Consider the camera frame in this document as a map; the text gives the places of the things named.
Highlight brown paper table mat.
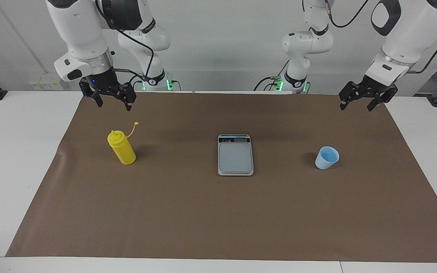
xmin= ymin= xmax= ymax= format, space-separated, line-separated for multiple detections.
xmin=5 ymin=90 xmax=437 ymax=263

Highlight silver digital kitchen scale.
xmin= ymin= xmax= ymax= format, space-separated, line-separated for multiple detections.
xmin=217 ymin=134 xmax=254 ymax=177

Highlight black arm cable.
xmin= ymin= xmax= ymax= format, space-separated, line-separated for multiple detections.
xmin=324 ymin=0 xmax=437 ymax=74
xmin=95 ymin=0 xmax=155 ymax=82

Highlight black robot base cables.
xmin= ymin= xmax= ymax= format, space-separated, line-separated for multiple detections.
xmin=132 ymin=74 xmax=182 ymax=91
xmin=254 ymin=61 xmax=310 ymax=92

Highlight white wall socket box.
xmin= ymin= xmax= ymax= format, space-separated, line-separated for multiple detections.
xmin=28 ymin=77 xmax=64 ymax=91

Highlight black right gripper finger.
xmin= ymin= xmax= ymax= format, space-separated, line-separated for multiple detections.
xmin=122 ymin=83 xmax=137 ymax=112
xmin=90 ymin=89 xmax=104 ymax=108

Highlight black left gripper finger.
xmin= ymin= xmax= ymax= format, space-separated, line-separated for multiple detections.
xmin=338 ymin=81 xmax=356 ymax=111
xmin=366 ymin=92 xmax=390 ymax=112

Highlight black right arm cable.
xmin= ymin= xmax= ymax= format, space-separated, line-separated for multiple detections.
xmin=95 ymin=0 xmax=155 ymax=82

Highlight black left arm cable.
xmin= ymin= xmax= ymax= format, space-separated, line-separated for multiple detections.
xmin=324 ymin=0 xmax=437 ymax=74

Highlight yellow squeeze seasoning bottle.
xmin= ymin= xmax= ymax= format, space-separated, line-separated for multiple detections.
xmin=107 ymin=121 xmax=140 ymax=165

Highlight light blue plastic cup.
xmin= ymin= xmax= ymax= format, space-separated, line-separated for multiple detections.
xmin=315 ymin=146 xmax=340 ymax=170

